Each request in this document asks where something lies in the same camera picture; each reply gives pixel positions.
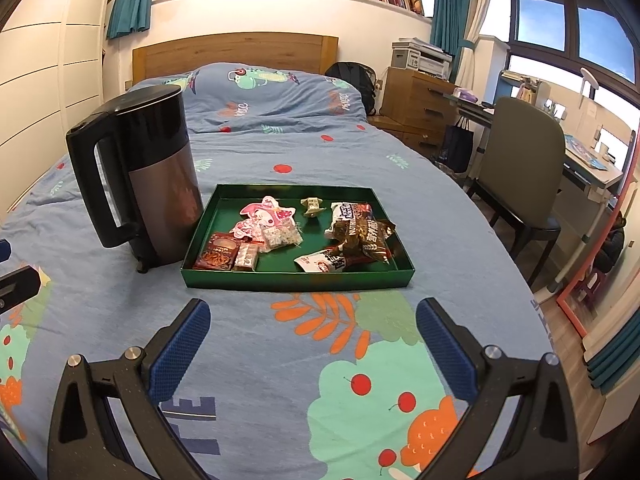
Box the clear floral candy packet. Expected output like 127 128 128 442
260 225 303 252

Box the pink cartoon packet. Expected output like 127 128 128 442
230 196 293 236

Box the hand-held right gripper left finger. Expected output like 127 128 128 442
47 299 212 480

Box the small tan and red candy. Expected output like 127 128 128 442
232 241 263 272

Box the black backpack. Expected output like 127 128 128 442
325 61 377 116

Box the orange framed mirror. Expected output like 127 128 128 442
555 130 640 341

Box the blue printed blanket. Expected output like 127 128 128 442
0 62 556 480

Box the window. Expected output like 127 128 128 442
492 0 640 111

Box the black and grey electric kettle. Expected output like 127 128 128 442
65 85 203 275

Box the grey desk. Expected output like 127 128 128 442
445 85 626 293

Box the wooden dresser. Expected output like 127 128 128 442
372 66 466 158

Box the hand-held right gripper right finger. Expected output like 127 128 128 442
416 297 581 480

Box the dark shopping bag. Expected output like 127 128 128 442
440 117 475 171

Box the white printer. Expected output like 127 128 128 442
391 37 455 79

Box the green and gold candy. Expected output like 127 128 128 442
300 197 328 220

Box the white and red wafer packet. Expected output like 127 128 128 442
324 201 376 238

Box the white wardrobe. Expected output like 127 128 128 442
0 0 131 211

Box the long red snack packet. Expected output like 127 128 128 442
293 249 368 275

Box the brown snack packet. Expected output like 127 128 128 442
332 217 397 264

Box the grey chair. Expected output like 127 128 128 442
467 96 568 281

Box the wooden headboard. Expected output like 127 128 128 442
132 32 340 86

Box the white desk lamp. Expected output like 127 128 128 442
580 66 601 101

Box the dark red snack packet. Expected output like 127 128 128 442
194 232 242 271

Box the green tray box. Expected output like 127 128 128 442
181 183 417 292

